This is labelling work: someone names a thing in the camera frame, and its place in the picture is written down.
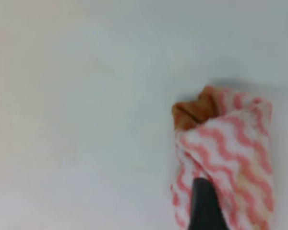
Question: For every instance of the red white striped rag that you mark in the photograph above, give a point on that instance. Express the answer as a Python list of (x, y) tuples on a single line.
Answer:
[(222, 136)]

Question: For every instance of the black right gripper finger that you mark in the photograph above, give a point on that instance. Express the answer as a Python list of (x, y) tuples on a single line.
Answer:
[(205, 212)]

